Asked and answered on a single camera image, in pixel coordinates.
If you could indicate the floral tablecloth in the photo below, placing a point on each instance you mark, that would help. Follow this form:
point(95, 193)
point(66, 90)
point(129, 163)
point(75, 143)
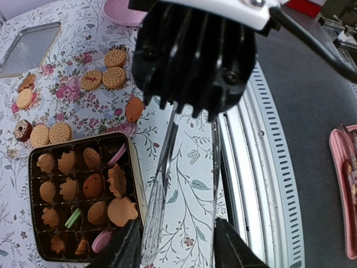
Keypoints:
point(85, 32)

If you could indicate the chocolate sprinkle donut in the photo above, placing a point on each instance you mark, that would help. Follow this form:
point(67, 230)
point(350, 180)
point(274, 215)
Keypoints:
point(23, 130)

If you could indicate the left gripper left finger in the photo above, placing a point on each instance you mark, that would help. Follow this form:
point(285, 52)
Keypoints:
point(123, 250)

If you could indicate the pink snack tray outside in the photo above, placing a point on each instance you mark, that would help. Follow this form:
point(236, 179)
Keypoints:
point(342, 143)

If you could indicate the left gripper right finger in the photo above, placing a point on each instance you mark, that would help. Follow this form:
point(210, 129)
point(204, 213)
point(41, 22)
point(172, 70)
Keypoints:
point(230, 250)

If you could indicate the tin lid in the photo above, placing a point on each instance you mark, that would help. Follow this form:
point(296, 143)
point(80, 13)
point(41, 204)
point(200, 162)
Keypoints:
point(29, 49)

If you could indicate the floral cookie tray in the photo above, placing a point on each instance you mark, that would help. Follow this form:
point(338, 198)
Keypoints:
point(52, 94)

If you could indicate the green macaron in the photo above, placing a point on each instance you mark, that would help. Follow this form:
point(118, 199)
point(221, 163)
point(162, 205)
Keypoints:
point(73, 218)

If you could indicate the pink macaron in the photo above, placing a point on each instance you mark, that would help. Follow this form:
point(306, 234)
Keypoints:
point(101, 241)
point(117, 155)

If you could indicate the jam-striped round cookie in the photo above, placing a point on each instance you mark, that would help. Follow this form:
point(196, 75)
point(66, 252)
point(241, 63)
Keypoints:
point(91, 80)

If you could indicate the gold cookie tin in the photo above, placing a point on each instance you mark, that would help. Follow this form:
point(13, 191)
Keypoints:
point(100, 209)

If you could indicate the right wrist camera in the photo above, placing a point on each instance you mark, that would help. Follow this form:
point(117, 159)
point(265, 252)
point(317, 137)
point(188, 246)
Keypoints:
point(212, 11)

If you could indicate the flower cookie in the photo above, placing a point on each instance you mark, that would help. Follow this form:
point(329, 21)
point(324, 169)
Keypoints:
point(57, 245)
point(46, 163)
point(47, 191)
point(50, 217)

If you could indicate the round waffle cookie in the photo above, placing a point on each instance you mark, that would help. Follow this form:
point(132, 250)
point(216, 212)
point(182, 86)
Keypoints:
point(114, 78)
point(115, 58)

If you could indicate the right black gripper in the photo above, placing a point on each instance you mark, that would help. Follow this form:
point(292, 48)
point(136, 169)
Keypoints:
point(194, 58)

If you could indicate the aluminium front rail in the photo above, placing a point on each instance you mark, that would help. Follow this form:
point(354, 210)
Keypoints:
point(258, 178)

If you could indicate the pink plate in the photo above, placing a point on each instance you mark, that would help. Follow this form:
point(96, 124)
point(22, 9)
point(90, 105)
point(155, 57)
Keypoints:
point(118, 12)

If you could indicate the swirl butter cookie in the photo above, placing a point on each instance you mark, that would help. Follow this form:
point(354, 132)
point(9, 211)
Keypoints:
point(117, 181)

